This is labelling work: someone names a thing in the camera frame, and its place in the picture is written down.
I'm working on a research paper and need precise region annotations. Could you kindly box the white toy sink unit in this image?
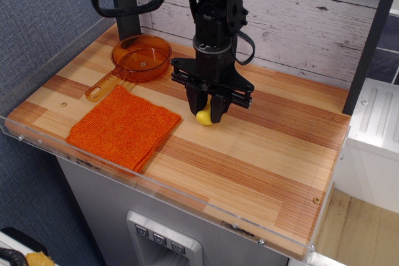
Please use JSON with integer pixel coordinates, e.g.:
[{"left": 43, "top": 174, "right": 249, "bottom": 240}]
[{"left": 333, "top": 78, "right": 398, "bottom": 212}]

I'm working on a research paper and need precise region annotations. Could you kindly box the clear acrylic table guard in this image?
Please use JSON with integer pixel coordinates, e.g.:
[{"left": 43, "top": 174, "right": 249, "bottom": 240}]
[{"left": 1, "top": 26, "right": 350, "bottom": 260}]

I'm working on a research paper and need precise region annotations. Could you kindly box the grey toy fridge cabinet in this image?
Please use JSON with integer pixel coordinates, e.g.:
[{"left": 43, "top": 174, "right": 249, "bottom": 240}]
[{"left": 59, "top": 158, "right": 289, "bottom": 265}]

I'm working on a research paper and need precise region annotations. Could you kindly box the yellow toy squash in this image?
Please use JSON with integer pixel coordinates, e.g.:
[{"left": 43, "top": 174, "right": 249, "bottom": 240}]
[{"left": 196, "top": 100, "right": 213, "bottom": 126}]

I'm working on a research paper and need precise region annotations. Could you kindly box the yellow object bottom left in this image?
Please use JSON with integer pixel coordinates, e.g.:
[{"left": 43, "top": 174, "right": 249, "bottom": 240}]
[{"left": 26, "top": 252, "right": 56, "bottom": 266}]

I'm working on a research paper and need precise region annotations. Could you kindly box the dark vertical post right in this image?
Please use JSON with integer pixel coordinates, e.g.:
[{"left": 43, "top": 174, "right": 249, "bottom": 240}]
[{"left": 342, "top": 0, "right": 394, "bottom": 116}]

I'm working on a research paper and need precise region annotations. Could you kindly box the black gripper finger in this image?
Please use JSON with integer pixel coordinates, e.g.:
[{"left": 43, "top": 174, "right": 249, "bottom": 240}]
[
  {"left": 186, "top": 82, "right": 208, "bottom": 115},
  {"left": 211, "top": 94, "right": 231, "bottom": 123}
]

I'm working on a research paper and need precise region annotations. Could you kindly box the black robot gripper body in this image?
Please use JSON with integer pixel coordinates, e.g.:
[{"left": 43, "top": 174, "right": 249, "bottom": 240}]
[{"left": 171, "top": 41, "right": 254, "bottom": 108}]

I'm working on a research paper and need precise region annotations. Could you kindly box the orange transparent toy pan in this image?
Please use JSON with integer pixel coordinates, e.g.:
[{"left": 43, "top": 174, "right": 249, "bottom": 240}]
[{"left": 85, "top": 35, "right": 172, "bottom": 103}]

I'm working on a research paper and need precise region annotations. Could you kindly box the orange knitted cloth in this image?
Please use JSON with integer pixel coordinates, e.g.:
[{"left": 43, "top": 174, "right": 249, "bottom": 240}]
[{"left": 67, "top": 85, "right": 181, "bottom": 173}]

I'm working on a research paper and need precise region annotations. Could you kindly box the silver dispenser panel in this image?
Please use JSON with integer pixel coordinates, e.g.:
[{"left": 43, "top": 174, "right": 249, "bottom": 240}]
[{"left": 126, "top": 211, "right": 203, "bottom": 265}]

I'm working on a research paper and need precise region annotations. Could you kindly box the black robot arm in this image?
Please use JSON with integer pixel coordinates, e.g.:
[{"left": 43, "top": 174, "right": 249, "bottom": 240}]
[{"left": 171, "top": 0, "right": 255, "bottom": 124}]

